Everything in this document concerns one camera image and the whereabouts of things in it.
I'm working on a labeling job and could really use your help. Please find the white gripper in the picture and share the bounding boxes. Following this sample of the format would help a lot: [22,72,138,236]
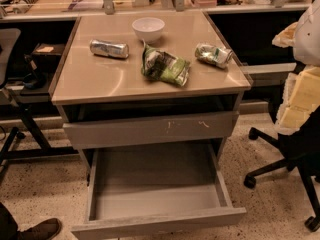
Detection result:
[272,22,320,135]

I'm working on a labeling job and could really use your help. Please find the grey drawer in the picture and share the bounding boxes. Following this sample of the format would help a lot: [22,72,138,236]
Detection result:
[63,111,239,149]
[72,142,246,240]

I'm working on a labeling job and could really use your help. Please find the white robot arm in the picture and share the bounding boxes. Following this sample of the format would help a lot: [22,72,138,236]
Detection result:
[272,0,320,135]

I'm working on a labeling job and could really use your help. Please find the grey top drawer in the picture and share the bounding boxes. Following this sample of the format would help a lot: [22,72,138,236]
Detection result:
[63,111,239,149]

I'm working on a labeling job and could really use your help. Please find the grey drawer cabinet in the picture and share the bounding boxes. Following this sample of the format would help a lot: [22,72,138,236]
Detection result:
[52,11,250,166]

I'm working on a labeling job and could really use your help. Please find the black office chair right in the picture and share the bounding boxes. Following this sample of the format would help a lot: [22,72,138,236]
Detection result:
[243,62,320,233]

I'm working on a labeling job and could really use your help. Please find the crushed green white can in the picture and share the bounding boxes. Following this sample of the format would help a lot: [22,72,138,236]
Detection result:
[195,43,233,69]

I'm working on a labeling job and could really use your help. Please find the green chip bag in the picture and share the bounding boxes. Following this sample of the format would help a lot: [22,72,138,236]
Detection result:
[141,43,190,87]

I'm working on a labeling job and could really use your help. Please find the white bowl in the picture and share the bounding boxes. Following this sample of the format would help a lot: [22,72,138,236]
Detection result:
[132,17,165,44]

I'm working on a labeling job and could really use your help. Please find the silver can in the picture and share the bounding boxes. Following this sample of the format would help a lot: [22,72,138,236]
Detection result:
[89,39,129,59]

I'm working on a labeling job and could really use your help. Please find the black box with label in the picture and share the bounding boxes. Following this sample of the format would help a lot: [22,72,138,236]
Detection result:
[31,43,65,63]

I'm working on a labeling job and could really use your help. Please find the brown shoe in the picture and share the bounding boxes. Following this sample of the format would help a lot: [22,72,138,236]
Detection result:
[17,218,62,240]

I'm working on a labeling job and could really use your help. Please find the soldering iron stand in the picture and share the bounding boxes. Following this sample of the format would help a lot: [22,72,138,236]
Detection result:
[12,0,39,14]

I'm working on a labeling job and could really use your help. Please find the grey office chair left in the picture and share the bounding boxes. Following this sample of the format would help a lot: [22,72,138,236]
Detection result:
[0,28,21,173]

